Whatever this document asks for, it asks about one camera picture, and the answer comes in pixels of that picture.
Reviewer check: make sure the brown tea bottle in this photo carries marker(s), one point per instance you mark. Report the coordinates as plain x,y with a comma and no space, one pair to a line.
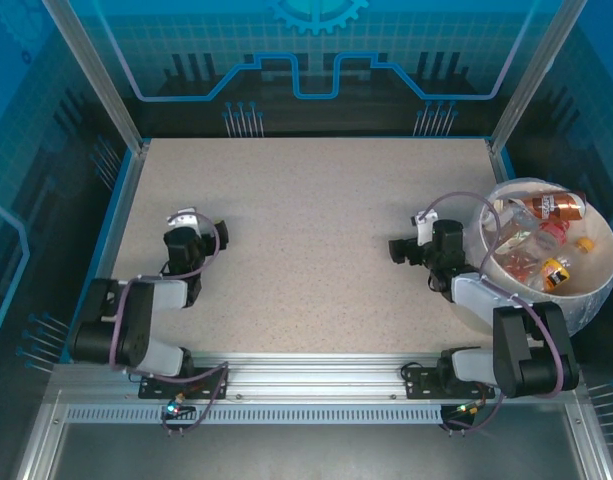
551,206

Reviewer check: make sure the orange juice bottle yellow label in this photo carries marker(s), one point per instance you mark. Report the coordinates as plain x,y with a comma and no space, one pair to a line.
556,275

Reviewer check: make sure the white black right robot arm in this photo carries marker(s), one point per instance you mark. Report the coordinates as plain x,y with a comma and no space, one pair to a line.
511,350

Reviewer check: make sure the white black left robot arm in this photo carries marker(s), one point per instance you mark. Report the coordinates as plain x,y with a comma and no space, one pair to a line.
136,320

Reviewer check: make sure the white round bin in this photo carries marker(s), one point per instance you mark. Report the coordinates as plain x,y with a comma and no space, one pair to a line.
601,260

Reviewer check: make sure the clear plastic bin liner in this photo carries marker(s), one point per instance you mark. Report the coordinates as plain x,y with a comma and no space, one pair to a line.
593,312

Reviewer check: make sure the small LED connector board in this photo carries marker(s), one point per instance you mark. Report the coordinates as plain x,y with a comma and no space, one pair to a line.
468,408
175,407

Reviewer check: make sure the grey metal shelf plate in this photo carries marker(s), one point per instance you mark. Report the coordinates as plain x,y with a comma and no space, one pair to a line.
311,455

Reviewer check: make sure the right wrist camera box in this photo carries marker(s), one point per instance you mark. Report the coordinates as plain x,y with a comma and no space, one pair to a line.
425,227

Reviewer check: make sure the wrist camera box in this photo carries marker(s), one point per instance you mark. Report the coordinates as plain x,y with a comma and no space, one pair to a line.
188,217
425,227

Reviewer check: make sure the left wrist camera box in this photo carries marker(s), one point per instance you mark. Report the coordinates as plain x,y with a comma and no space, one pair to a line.
188,217

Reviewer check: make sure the aluminium table side rail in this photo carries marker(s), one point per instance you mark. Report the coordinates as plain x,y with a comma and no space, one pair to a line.
498,165
125,200

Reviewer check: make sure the aluminium front rail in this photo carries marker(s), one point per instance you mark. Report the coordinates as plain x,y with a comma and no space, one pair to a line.
311,380

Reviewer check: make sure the aluminium frame post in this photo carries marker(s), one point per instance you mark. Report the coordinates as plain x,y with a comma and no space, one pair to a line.
96,75
536,75

